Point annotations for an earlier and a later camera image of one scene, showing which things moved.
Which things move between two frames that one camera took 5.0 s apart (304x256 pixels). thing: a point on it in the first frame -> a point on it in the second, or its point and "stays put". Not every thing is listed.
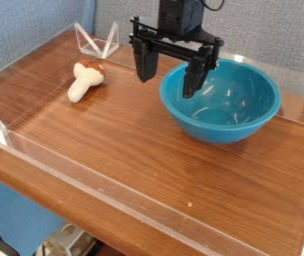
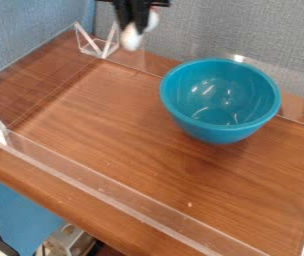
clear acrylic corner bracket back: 97,47 stays put
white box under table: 72,241 stays put
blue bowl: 234,102 stays put
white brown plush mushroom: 89,74 -> 131,37
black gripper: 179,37 -> 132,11
